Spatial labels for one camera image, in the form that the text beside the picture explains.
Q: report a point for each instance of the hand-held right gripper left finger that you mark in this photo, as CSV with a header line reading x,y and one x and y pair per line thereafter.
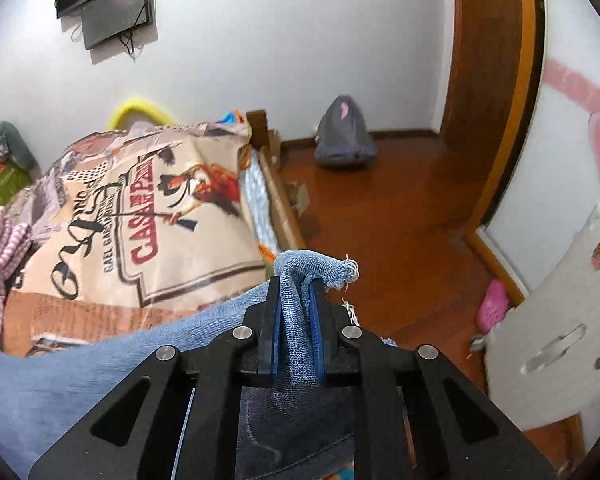
x,y
275,321

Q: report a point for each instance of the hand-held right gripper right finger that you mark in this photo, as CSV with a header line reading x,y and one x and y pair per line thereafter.
x,y
320,331

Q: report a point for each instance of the blue denim pants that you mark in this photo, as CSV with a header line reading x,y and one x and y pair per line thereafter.
x,y
80,375

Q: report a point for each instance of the patterned mattress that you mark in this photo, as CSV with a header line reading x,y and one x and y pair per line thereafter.
x,y
257,200

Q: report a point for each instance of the pink shoe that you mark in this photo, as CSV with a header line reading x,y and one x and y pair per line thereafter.
x,y
492,305

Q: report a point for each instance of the printed blanket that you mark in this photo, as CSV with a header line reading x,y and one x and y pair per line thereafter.
x,y
130,200

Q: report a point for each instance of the grey bag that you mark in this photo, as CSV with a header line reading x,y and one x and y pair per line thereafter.
x,y
342,140

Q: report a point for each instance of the yellow hoop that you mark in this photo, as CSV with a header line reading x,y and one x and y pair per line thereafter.
x,y
130,105

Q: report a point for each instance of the pink striped cloth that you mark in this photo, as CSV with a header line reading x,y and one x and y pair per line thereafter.
x,y
0,260

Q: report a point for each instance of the green bag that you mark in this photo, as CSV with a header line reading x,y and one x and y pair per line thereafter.
x,y
0,187

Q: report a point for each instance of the wooden door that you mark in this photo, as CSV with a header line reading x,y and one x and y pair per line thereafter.
x,y
485,60

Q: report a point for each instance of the pile of clothes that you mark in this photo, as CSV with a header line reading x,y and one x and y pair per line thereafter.
x,y
10,140

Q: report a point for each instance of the wooden bed frame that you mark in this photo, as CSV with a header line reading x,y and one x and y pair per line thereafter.
x,y
281,205

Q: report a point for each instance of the small black wall monitor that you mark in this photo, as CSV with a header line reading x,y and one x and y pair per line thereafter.
x,y
115,10

